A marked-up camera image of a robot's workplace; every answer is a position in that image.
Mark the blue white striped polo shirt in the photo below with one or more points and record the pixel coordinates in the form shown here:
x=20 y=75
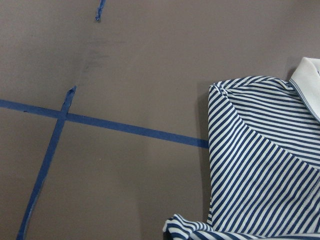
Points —
x=264 y=159

